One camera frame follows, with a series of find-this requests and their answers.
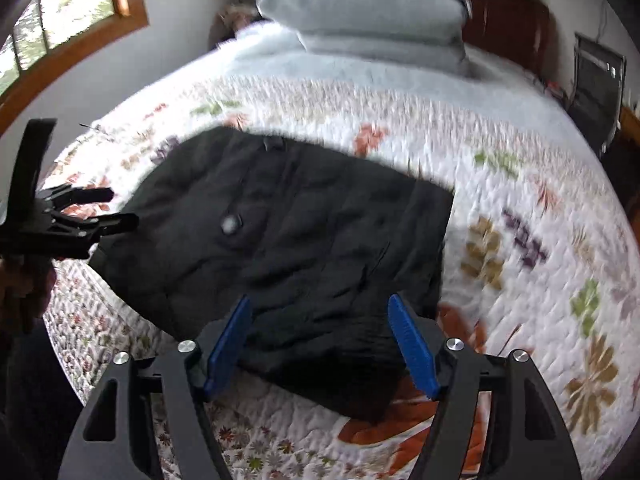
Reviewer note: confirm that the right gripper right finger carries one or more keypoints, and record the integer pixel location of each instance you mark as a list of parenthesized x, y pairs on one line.
[(526, 436)]

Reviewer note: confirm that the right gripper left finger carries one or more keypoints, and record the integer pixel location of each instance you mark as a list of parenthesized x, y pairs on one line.
[(114, 434)]

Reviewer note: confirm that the black pants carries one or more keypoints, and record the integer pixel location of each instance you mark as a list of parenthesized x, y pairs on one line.
[(317, 240)]

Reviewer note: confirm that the person left hand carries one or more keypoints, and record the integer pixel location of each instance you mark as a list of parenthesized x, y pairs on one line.
[(25, 295)]

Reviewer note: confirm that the floral quilted bedspread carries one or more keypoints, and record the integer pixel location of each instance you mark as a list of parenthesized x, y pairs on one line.
[(538, 255)]

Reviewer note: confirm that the wooden framed window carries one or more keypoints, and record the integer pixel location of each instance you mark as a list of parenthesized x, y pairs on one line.
[(41, 40)]

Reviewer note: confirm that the light blue bed sheet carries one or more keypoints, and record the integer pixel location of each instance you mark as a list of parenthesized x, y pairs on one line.
[(492, 87)]

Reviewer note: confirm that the pile of clothes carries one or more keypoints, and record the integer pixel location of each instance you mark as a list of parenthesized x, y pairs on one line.
[(231, 19)]

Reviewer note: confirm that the black metal chair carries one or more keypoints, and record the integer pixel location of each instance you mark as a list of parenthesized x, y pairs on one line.
[(597, 95)]

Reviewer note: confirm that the dark wooden headboard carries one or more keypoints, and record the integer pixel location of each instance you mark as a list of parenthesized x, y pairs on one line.
[(517, 30)]

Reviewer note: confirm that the light blue folded duvet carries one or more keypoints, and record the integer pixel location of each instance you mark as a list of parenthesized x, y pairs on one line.
[(423, 33)]

